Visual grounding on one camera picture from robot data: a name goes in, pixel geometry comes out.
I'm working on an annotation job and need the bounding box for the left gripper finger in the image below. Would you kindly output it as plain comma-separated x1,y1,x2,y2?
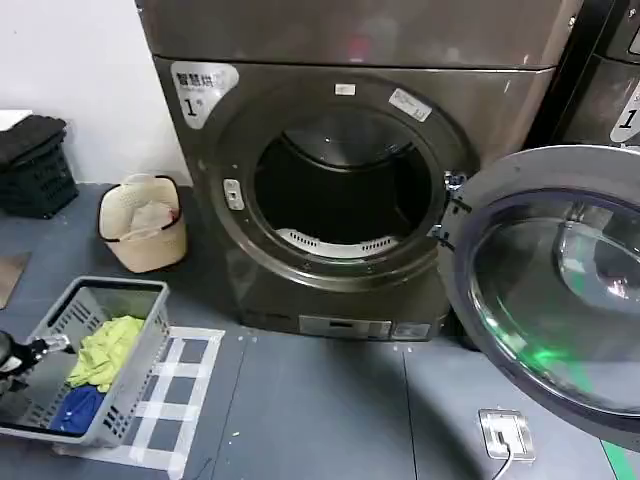
28,334,72,357

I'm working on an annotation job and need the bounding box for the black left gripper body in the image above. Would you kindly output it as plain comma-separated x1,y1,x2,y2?
0,329,39,377

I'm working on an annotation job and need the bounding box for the round glass dryer door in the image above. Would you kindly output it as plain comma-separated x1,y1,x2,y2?
446,144,640,435

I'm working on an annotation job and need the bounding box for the grey plastic laundry basket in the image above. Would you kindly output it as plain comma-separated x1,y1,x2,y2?
0,275,174,447

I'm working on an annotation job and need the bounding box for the yellow-green cloth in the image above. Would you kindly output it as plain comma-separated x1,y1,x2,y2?
66,314,147,394

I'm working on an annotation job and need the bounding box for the blue cloth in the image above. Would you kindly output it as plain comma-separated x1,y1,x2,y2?
49,387,107,437

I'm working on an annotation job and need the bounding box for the beige perforated laundry basket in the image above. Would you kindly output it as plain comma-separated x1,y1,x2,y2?
98,172,189,274

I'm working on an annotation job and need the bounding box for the black plastic crate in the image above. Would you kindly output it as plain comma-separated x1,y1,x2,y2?
0,137,80,220

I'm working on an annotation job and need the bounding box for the black folded cloth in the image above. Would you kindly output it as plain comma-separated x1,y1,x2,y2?
0,114,68,169

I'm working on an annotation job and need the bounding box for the white flat board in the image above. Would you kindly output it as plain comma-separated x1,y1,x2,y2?
0,108,34,132

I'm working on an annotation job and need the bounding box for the grey front-loading dryer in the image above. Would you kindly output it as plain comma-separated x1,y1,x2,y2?
134,0,562,344

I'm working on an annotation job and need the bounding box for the steel floor socket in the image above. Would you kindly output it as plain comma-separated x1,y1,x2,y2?
477,408,537,462

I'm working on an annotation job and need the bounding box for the grey dryer with label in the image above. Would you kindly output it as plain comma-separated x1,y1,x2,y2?
524,0,640,151

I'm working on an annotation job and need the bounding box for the white power cable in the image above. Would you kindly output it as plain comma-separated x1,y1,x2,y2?
492,442,516,480

